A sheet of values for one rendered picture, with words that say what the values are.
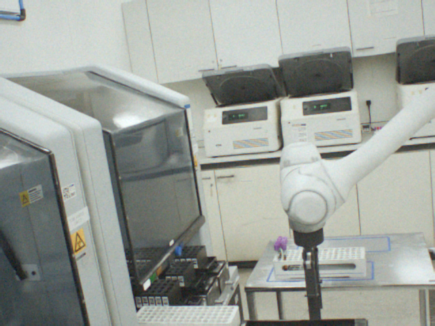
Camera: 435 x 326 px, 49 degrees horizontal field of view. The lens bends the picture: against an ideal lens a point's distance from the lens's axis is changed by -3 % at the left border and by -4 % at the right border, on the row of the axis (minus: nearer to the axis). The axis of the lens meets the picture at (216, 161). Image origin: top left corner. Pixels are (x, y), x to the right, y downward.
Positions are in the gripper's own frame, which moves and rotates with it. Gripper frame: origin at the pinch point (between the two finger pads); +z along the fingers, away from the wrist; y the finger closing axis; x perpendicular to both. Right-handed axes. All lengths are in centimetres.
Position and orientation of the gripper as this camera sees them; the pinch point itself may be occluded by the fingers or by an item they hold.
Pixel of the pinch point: (315, 302)
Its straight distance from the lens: 131.0
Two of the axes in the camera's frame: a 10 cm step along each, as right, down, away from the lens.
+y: -2.6, 2.0, -9.5
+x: 9.6, -0.9, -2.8
